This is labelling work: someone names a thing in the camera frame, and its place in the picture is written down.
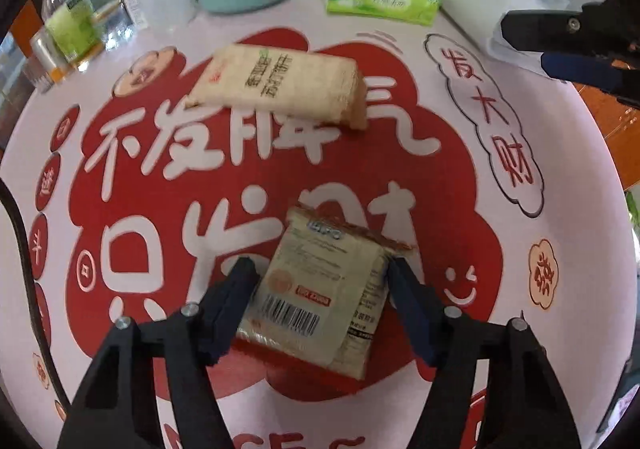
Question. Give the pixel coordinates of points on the glass bottle with green label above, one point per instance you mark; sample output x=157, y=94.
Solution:
x=72, y=24

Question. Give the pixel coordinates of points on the wooden cabinet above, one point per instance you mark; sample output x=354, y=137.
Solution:
x=610, y=124

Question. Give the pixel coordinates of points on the printed red and white tablecloth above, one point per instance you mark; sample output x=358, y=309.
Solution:
x=500, y=329

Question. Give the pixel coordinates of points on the long beige cracker packet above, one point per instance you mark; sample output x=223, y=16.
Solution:
x=275, y=84

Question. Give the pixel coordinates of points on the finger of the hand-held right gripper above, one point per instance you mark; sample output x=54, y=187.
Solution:
x=575, y=69
x=550, y=31

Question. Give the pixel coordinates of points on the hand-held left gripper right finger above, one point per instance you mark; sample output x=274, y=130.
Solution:
x=412, y=314

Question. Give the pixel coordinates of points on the small glass jar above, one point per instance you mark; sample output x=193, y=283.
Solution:
x=114, y=26

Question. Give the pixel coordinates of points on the metal tin can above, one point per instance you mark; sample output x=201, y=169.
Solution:
x=47, y=54

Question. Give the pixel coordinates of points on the small white pill bottle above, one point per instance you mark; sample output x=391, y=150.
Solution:
x=134, y=4

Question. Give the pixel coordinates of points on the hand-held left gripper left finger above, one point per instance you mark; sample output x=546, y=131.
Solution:
x=235, y=309

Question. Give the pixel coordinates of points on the small square biscuit packet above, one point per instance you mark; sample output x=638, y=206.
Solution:
x=320, y=289

